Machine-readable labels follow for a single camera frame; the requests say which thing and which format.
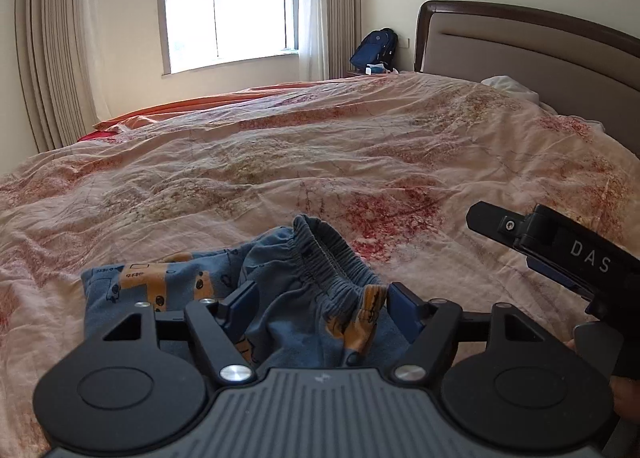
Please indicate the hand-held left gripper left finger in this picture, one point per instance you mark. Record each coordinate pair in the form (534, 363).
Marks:
(241, 302)

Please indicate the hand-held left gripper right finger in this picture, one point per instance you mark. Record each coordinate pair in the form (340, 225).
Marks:
(402, 312)

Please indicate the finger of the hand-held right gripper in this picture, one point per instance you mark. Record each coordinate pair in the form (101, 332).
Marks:
(560, 277)
(492, 224)

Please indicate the blue patterned pants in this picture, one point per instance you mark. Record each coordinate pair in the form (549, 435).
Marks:
(295, 308)

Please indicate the person's right hand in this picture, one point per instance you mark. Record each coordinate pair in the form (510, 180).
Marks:
(627, 400)

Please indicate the white pillow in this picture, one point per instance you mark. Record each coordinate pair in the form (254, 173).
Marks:
(515, 91)

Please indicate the pink floral blanket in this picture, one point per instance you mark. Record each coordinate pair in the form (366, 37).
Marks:
(250, 163)

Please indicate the brown padded headboard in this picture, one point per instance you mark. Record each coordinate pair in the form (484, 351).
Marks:
(525, 48)

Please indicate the small white blue packet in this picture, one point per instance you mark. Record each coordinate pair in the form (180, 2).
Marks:
(376, 69)

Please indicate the brown nightstand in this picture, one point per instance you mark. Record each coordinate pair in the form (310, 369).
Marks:
(357, 74)

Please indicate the blue backpack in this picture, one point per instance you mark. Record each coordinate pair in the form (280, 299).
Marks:
(372, 49)

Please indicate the red bed sheet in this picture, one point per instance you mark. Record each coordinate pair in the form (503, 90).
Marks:
(97, 136)

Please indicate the beige pleated curtain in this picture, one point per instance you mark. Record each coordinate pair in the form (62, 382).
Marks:
(60, 48)
(335, 8)

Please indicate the white framed window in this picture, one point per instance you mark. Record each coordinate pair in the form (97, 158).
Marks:
(225, 3)

